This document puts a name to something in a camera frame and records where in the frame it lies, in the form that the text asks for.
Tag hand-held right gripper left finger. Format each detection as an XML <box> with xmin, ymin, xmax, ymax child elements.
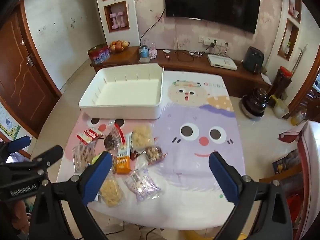
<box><xmin>29</xmin><ymin>151</ymin><xmax>113</xmax><ymax>240</ymax></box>

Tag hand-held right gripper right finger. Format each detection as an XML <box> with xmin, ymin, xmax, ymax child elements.
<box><xmin>209</xmin><ymin>151</ymin><xmax>293</xmax><ymax>240</ymax></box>

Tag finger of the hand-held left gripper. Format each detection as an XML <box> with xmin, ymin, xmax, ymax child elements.
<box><xmin>5</xmin><ymin>145</ymin><xmax>64</xmax><ymax>180</ymax></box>
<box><xmin>0</xmin><ymin>135</ymin><xmax>32</xmax><ymax>164</ymax></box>

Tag green yellow snack packet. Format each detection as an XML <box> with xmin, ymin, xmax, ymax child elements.
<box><xmin>90</xmin><ymin>154</ymin><xmax>103</xmax><ymax>166</ymax></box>

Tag clear packet of pale puffs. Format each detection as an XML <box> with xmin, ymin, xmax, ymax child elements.
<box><xmin>131</xmin><ymin>126</ymin><xmax>154</xmax><ymax>153</ymax></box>
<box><xmin>99</xmin><ymin>174</ymin><xmax>124</xmax><ymax>207</ymax></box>

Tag orange wafer packet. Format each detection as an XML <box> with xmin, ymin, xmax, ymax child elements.
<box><xmin>116</xmin><ymin>134</ymin><xmax>133</xmax><ymax>175</ymax></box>

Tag clear cracker packet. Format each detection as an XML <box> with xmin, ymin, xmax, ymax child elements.
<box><xmin>72</xmin><ymin>144</ymin><xmax>97</xmax><ymax>173</ymax></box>

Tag silver foil snack packet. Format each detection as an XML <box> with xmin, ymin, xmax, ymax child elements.
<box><xmin>104</xmin><ymin>124</ymin><xmax>126</xmax><ymax>150</ymax></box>

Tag dark red snack packet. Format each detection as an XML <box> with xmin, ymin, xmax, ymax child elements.
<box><xmin>129</xmin><ymin>148</ymin><xmax>146</xmax><ymax>161</ymax></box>

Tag clear bluish printed snack packet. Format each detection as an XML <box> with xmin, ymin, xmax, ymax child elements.
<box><xmin>124</xmin><ymin>167</ymin><xmax>163</xmax><ymax>203</ymax></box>

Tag red white cookie packet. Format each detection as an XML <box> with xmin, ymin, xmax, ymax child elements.
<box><xmin>76</xmin><ymin>127</ymin><xmax>104</xmax><ymax>145</ymax></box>

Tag small round cookie snack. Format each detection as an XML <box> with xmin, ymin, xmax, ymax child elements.
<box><xmin>144</xmin><ymin>145</ymin><xmax>167</xmax><ymax>165</ymax></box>

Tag white plastic storage bin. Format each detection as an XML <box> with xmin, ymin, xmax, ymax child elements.
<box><xmin>79</xmin><ymin>63</ymin><xmax>164</xmax><ymax>120</ymax></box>

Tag cartoon printed tablecloth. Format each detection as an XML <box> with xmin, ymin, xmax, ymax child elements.
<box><xmin>56</xmin><ymin>70</ymin><xmax>247</xmax><ymax>229</ymax></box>

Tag dark blue picture box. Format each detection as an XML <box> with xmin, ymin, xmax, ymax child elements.
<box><xmin>272</xmin><ymin>150</ymin><xmax>300</xmax><ymax>175</ymax></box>

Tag brown wooden door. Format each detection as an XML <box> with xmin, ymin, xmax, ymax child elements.
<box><xmin>0</xmin><ymin>0</ymin><xmax>63</xmax><ymax>139</ymax></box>

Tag red plastic bucket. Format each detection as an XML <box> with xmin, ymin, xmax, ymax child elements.
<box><xmin>286</xmin><ymin>195</ymin><xmax>304</xmax><ymax>220</ymax></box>

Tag dark brown ceramic pot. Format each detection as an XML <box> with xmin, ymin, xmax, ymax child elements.
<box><xmin>240</xmin><ymin>87</ymin><xmax>269</xmax><ymax>119</ymax></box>

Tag white red plastic chair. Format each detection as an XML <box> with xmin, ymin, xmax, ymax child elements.
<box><xmin>297</xmin><ymin>121</ymin><xmax>320</xmax><ymax>233</ymax></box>

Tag white plastic jug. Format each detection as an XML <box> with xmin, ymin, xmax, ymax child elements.
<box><xmin>272</xmin><ymin>99</ymin><xmax>289</xmax><ymax>118</ymax></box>

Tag yellow oil bottle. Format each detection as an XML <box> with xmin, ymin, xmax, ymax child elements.
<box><xmin>290</xmin><ymin>110</ymin><xmax>307</xmax><ymax>126</ymax></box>

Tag long wooden tv cabinet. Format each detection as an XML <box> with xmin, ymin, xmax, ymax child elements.
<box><xmin>139</xmin><ymin>47</ymin><xmax>272</xmax><ymax>98</ymax></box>

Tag wicker basket with red lid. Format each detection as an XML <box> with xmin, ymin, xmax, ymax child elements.
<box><xmin>272</xmin><ymin>66</ymin><xmax>292</xmax><ymax>99</ymax></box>

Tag red round tin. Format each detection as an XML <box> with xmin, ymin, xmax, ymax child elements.
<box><xmin>87</xmin><ymin>44</ymin><xmax>111</xmax><ymax>65</ymax></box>

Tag white set-top box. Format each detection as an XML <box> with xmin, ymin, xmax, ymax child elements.
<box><xmin>207</xmin><ymin>54</ymin><xmax>237</xmax><ymax>71</ymax></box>

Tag small wooden side cabinet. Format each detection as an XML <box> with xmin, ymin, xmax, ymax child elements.
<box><xmin>90</xmin><ymin>46</ymin><xmax>140</xmax><ymax>73</ymax></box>

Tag dark green air fryer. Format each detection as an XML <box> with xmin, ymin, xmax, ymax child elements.
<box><xmin>243</xmin><ymin>46</ymin><xmax>262</xmax><ymax>74</ymax></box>

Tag basket of fruit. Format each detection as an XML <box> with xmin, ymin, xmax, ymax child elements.
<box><xmin>108</xmin><ymin>39</ymin><xmax>130</xmax><ymax>53</ymax></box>

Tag black flat television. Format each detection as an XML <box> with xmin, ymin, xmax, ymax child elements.
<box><xmin>164</xmin><ymin>0</ymin><xmax>261</xmax><ymax>34</ymax></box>

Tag children wall poster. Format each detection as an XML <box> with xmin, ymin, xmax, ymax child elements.
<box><xmin>0</xmin><ymin>102</ymin><xmax>22</xmax><ymax>142</ymax></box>

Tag white wall socket row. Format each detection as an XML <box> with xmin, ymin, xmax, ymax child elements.
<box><xmin>199</xmin><ymin>36</ymin><xmax>229</xmax><ymax>46</ymax></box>

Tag black television cable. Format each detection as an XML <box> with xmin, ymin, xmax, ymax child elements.
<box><xmin>139</xmin><ymin>7</ymin><xmax>167</xmax><ymax>47</ymax></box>

